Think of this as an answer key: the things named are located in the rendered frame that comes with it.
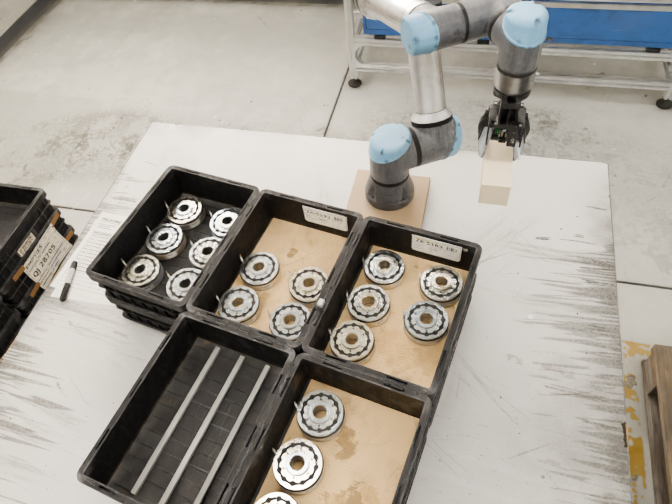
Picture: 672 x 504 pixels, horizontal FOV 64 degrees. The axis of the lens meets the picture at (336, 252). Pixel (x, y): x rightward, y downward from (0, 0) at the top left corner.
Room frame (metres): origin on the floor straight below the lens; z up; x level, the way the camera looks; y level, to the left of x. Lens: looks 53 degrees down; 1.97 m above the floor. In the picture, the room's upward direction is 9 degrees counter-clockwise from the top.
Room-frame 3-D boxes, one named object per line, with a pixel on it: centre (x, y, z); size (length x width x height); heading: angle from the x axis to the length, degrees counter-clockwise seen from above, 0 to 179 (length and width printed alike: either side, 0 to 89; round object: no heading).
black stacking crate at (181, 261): (0.93, 0.40, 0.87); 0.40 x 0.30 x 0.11; 150
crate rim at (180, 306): (0.93, 0.40, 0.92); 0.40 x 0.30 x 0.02; 150
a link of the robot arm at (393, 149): (1.12, -0.20, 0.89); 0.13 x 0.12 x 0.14; 101
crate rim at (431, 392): (0.63, -0.12, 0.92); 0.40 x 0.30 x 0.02; 150
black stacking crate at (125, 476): (0.44, 0.34, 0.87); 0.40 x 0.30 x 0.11; 150
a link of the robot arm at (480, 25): (0.94, -0.36, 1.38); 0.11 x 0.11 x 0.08; 11
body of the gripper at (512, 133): (0.83, -0.39, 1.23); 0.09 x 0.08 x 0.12; 159
